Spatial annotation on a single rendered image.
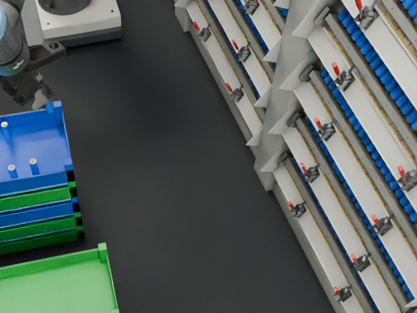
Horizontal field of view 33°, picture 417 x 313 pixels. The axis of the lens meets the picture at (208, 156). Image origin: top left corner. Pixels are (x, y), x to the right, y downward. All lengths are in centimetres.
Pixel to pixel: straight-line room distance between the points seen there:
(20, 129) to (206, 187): 61
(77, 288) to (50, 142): 38
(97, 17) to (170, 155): 55
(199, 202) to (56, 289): 54
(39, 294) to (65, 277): 8
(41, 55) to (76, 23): 79
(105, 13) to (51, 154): 75
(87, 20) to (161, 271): 91
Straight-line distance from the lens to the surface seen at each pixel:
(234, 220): 215
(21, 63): 161
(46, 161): 188
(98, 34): 250
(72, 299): 187
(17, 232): 203
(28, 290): 189
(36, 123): 195
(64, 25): 247
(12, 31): 155
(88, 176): 222
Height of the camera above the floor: 188
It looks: 56 degrees down
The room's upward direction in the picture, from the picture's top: 7 degrees clockwise
